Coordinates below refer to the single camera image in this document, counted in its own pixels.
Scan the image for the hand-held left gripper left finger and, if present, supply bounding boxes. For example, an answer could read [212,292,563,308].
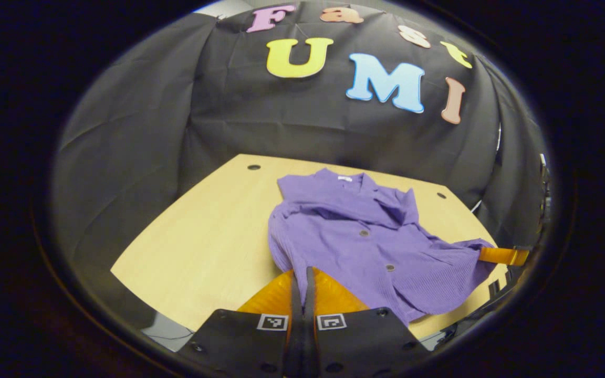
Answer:
[190,268,303,378]

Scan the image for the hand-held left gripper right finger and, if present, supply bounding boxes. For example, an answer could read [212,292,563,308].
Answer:
[302,266,432,378]

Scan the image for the purple button shirt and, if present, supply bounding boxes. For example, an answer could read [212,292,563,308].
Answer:
[267,168,497,327]

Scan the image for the black backdrop cloth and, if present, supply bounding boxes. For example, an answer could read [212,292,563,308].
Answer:
[50,0,552,326]

